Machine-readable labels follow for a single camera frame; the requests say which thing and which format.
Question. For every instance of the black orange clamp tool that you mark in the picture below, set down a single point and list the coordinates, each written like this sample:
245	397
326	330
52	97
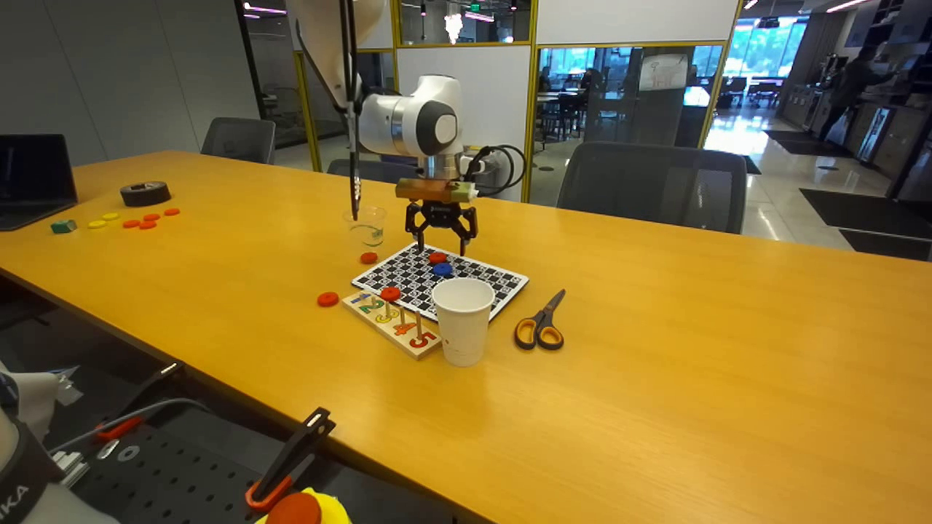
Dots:
288	464

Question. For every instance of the green block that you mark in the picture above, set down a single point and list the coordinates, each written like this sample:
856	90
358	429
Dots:
61	228

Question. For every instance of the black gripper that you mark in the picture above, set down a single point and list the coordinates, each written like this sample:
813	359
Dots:
438	212

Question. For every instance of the orange handled scissors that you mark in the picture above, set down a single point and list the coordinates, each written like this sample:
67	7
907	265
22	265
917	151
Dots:
540	330

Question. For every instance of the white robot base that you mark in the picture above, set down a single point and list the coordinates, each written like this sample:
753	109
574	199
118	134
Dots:
29	482

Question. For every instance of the checkered marker board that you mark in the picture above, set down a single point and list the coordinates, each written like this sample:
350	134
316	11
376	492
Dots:
412	273

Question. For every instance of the wooden number puzzle board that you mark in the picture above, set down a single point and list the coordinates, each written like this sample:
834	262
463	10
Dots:
396	324

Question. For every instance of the white paper cup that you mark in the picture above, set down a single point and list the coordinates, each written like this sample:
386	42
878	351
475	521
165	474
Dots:
460	308

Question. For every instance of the yellow emergency stop button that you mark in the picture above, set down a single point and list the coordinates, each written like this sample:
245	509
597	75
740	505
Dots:
306	506

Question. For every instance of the orange disc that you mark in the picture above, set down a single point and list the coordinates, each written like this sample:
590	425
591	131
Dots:
392	295
326	298
438	257
367	257

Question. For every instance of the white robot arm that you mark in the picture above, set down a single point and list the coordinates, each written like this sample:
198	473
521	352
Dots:
419	122

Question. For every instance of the grey office chair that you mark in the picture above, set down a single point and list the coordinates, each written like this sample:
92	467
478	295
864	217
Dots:
239	137
671	183

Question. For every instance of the blue disc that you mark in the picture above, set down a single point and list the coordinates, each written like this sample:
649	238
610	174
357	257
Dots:
444	272

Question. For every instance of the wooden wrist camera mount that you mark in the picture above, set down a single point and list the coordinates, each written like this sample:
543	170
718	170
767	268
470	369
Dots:
435	190

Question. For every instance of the black laptop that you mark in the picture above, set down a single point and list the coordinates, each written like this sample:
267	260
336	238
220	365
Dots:
36	177

